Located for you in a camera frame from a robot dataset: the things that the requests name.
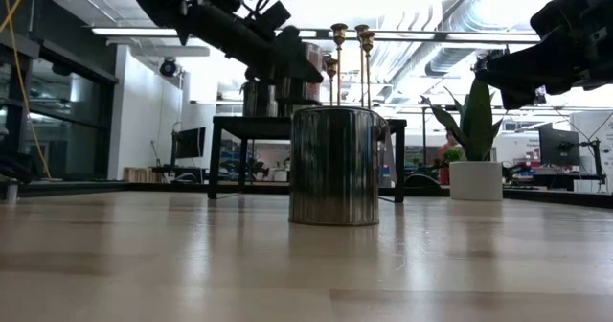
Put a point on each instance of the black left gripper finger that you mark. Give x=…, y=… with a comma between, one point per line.
x=297, y=63

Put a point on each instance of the wooden crate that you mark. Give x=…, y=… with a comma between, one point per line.
x=143, y=175

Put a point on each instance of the small background green plant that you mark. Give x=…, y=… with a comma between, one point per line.
x=454, y=155

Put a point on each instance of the person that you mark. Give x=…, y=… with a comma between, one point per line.
x=449, y=136

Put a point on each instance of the green snake plant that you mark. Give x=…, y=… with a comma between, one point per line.
x=474, y=121

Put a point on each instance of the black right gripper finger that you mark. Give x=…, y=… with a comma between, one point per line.
x=498, y=70
x=551, y=73

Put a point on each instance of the black computer monitor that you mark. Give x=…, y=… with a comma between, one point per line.
x=558, y=147
x=189, y=142

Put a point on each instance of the silver candle tin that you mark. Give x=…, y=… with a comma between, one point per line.
x=258, y=99
x=335, y=168

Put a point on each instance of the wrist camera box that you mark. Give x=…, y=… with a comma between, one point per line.
x=273, y=17
x=574, y=10

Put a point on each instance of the short gold candlestick holder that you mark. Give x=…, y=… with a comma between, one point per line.
x=331, y=67

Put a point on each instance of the white plant pot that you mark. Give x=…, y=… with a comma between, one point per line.
x=476, y=180

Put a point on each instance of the medium gold candlestick holder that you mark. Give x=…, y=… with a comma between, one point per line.
x=339, y=33
x=368, y=41

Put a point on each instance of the black dome camera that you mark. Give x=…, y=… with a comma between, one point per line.
x=168, y=68

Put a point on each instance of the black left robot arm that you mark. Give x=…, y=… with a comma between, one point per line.
x=215, y=25

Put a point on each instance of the ceiling light strip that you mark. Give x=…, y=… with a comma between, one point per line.
x=316, y=33
x=479, y=37
x=124, y=31

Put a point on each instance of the silver ventilation duct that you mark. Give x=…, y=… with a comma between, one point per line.
x=460, y=20

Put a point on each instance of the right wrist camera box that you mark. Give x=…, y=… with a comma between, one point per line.
x=574, y=10

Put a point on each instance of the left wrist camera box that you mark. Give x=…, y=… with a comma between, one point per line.
x=273, y=17

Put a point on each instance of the black perforated metal shelf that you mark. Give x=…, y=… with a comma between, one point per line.
x=239, y=126

